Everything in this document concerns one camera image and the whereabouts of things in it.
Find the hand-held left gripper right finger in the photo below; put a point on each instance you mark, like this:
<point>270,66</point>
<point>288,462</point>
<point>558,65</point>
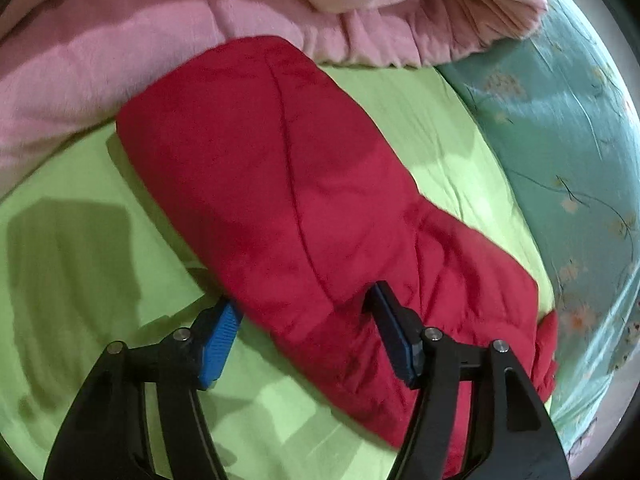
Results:
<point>395,330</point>

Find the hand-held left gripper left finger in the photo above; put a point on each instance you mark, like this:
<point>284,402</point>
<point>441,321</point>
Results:
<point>220,340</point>

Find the red quilted garment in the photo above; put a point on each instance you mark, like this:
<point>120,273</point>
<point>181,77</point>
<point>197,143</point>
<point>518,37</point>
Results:
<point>280,185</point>

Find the green blanket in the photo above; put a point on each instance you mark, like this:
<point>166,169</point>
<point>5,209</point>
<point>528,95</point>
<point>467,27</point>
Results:
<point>75,285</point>

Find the teal floral quilt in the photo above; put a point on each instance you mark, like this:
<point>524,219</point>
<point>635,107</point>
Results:
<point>550,125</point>

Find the pink quilt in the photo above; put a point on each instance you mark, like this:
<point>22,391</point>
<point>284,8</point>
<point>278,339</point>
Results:
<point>100,60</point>

